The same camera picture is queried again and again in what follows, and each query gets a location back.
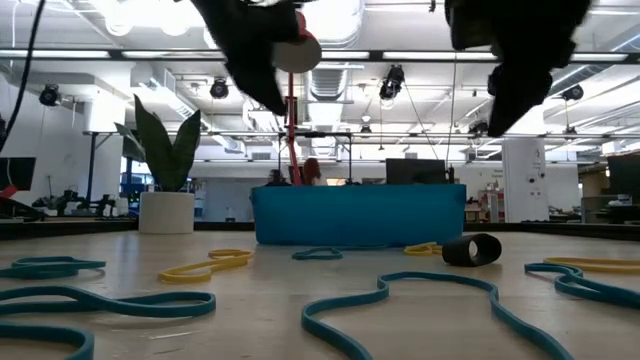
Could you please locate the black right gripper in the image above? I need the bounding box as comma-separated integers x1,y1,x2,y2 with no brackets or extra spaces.
444,0,592,139

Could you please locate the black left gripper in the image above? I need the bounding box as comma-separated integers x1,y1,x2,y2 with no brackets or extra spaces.
191,0,308,117

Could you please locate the teal rubber band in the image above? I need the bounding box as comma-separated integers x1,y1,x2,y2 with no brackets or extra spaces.
523,262,640,310
291,244,391,262
0,256,108,281
0,285,218,360
300,271,575,360

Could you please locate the yellow rubber band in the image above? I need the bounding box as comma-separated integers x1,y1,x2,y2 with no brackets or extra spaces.
157,248,256,286
543,256,640,276
403,241,445,258

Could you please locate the teal plastic bin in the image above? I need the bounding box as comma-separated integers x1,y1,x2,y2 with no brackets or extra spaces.
250,183,467,246

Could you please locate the black ceiling spotlight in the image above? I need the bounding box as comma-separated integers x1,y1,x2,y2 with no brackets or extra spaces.
378,63,406,101
209,77,231,101
560,83,585,103
38,83,61,108

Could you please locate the red desk lamp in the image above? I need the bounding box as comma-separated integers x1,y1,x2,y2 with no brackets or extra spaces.
272,10,324,187

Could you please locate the person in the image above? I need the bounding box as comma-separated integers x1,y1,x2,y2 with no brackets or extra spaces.
301,157,327,187
264,168,292,187

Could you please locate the black monitor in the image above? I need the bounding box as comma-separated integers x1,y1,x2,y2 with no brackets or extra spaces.
0,156,37,192
385,158,448,186
607,154,640,202

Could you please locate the green plant white pot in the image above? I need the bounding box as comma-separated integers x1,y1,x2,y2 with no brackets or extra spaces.
114,94,202,235

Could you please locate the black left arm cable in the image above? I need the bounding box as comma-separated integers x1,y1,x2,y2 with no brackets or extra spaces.
0,0,48,154

